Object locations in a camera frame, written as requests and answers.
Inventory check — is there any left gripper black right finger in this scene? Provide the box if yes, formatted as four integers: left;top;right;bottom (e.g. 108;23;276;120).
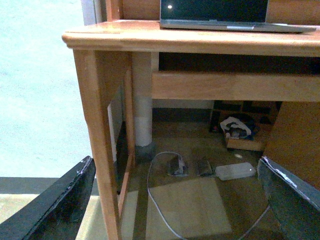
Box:
257;156;320;240

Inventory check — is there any white cable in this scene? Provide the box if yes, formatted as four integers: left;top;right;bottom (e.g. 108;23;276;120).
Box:
147;151;271;240

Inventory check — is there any left floor power plug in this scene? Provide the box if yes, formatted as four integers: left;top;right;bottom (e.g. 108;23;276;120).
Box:
166;157;189;177

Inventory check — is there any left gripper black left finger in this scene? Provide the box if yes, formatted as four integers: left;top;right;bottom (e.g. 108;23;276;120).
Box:
0;156;96;240

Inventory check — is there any white power adapter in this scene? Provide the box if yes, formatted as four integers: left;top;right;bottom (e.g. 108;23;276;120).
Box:
215;162;256;181

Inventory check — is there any wooden box with clutter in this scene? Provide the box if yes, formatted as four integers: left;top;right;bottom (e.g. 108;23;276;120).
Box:
209;99;282;152

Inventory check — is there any wooden desk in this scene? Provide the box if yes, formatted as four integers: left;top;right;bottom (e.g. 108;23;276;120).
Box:
62;0;320;240

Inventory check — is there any wooden pull-out keyboard tray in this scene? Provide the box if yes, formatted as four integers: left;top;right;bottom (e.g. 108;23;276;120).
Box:
151;71;320;102

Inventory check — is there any right floor power plug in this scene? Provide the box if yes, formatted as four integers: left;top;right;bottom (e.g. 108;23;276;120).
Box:
196;159;214;177

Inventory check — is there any floor power plug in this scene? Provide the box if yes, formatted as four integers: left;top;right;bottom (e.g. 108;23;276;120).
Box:
196;159;214;177
166;157;189;177

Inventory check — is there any grey laptop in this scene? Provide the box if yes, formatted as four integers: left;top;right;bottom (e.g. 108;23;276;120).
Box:
159;0;316;34

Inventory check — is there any white pipe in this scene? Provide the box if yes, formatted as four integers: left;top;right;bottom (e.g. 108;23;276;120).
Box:
132;52;152;147

